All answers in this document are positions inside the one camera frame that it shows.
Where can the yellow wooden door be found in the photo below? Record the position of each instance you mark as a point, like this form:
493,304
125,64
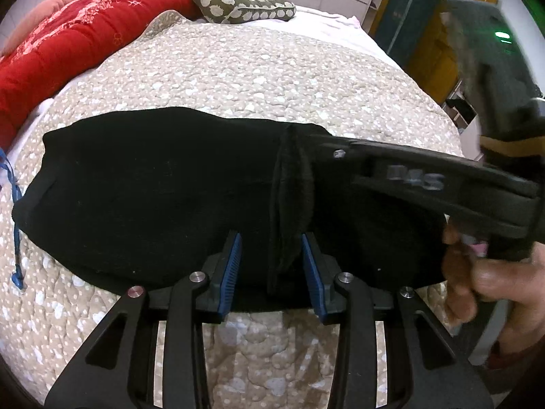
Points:
438,59

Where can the person's right hand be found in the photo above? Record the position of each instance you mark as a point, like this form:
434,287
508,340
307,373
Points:
494,281

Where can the black pants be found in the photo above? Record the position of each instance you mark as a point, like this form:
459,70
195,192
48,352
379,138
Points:
162,187

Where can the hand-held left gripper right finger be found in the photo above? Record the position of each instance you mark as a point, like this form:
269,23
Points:
313,281

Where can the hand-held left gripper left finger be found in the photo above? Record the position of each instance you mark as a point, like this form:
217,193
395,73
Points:
228,277

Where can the red floral quilt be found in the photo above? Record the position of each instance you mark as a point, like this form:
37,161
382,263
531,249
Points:
85,38

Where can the pink pillow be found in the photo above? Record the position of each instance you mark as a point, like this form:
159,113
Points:
38,17

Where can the dark green door panel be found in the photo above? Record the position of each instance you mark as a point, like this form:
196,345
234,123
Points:
408,12

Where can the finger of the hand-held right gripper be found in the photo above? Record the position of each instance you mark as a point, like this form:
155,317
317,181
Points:
340,153

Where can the beige quilted blanket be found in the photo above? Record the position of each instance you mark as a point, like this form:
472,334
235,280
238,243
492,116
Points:
255,72

